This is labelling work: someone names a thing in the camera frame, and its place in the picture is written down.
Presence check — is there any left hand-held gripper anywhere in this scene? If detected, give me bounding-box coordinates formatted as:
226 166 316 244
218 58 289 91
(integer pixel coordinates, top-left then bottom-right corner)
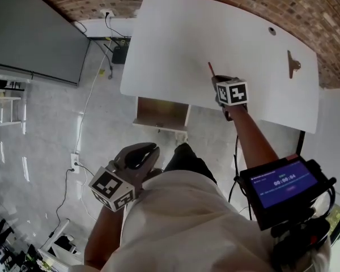
88 142 161 213

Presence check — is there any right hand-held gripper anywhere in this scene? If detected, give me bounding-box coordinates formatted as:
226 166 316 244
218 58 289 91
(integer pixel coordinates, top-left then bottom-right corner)
211 75 249 122

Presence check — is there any wooden drawer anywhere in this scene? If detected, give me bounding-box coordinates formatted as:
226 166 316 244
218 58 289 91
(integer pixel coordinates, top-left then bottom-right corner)
132 96 192 133

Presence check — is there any dark binder clip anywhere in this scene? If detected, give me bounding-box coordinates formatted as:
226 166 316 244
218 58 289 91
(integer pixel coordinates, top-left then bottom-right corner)
286 49 302 80

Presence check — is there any person's right forearm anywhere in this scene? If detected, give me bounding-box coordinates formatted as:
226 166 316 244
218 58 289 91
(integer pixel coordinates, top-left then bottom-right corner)
231 103 281 168

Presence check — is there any person's left forearm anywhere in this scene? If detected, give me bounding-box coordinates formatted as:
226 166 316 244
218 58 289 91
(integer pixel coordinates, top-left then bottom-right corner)
84 202 126 269

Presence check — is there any white desk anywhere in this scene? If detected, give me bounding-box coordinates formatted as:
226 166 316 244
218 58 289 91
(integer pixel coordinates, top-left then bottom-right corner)
119 0 320 135

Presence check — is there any black desk leg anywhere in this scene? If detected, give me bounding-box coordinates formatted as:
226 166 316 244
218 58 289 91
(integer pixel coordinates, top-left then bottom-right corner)
297 130 306 156

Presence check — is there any person's shoe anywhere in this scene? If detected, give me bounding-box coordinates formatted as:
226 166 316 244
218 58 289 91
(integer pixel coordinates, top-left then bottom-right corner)
175 131 188 146

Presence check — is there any person's black shorts leg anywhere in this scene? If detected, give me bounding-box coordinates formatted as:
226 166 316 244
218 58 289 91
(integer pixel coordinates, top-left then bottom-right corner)
163 142 218 184

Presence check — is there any white power strip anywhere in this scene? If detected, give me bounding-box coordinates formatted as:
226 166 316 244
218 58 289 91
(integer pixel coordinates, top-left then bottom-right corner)
70 152 81 175

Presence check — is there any person's white shirt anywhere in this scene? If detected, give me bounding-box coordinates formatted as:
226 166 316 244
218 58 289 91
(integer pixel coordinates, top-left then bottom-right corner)
70 168 333 272

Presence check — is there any black monitor with blue screen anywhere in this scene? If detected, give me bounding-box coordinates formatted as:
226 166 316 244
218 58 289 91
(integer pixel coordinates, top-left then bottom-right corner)
239 155 337 232

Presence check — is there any black router box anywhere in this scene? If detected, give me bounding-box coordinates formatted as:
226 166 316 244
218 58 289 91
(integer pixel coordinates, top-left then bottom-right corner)
111 46 127 65

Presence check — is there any white stand leg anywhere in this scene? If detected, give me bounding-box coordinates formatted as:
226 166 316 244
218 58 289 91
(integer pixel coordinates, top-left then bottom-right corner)
37 218 78 256

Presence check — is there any white shelf rack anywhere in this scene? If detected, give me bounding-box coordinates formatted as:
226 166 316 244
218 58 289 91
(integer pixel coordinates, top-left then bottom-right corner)
0 96 22 129

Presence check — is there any large grey panel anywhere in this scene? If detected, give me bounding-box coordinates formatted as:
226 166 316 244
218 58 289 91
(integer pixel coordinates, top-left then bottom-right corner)
0 0 91 88

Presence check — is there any black monitor cable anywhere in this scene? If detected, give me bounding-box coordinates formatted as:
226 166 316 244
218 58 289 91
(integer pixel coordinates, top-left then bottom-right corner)
228 135 254 221

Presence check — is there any long white cable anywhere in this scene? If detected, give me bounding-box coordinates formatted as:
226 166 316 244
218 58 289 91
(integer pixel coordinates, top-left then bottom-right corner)
73 46 103 156

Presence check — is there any black power strip cable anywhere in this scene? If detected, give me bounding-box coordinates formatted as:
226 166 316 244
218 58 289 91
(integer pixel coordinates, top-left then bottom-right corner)
39 162 96 249

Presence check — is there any black wall outlet cable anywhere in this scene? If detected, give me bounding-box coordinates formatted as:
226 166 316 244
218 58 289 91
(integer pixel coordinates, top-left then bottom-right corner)
104 11 131 39

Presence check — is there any black camera rig mount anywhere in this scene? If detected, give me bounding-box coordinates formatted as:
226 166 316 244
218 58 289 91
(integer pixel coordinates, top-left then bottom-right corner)
270 208 333 255

